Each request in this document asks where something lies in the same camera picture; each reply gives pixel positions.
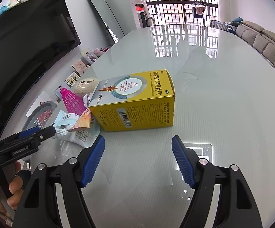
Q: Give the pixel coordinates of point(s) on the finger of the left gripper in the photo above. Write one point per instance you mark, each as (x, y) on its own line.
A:
(42, 135)
(19, 135)

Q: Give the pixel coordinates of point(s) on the red plastic bag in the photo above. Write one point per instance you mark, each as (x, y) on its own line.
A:
(42, 118)

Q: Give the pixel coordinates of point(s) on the white blue mask package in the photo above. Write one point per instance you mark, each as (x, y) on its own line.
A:
(82, 130)

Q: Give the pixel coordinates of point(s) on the yellow medicine box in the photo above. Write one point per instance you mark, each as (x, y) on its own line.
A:
(138, 101)

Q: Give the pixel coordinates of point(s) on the grey perforated trash basket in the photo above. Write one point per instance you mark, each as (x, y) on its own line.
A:
(30, 122)

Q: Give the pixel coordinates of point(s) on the left hand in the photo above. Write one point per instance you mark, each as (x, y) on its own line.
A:
(16, 189)

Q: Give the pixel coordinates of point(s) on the pink snack wrapper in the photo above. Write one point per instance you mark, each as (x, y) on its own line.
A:
(83, 122)

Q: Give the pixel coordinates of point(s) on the crumpled white wrapper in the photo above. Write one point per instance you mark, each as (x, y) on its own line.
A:
(86, 99)

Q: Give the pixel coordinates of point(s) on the beige plush toy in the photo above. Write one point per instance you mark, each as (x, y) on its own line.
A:
(84, 87)

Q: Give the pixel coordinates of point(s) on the pink plush on console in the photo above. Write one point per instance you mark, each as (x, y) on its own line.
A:
(98, 52)

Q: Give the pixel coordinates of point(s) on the leaning floor mirror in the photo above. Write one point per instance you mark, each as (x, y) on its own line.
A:
(107, 16)

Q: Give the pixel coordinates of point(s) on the beige sofa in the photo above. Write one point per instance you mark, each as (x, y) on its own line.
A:
(259, 38)

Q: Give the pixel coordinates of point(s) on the metal window grille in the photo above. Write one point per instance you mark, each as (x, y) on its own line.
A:
(190, 12)

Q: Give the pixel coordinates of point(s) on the large family photo frame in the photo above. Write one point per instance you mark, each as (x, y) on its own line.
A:
(42, 98)

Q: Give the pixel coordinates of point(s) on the man portrait photo frame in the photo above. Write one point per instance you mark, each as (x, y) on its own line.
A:
(60, 87)

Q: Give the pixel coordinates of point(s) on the scalloped colourful photo frame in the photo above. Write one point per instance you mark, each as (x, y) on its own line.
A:
(72, 79)

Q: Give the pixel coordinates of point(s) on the baby photo frame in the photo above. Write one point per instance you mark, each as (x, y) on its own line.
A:
(79, 67)

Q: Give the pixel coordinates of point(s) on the tall leaning photo frame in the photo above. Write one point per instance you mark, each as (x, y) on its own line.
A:
(89, 56)

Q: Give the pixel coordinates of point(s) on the black wall television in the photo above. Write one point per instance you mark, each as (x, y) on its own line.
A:
(33, 37)

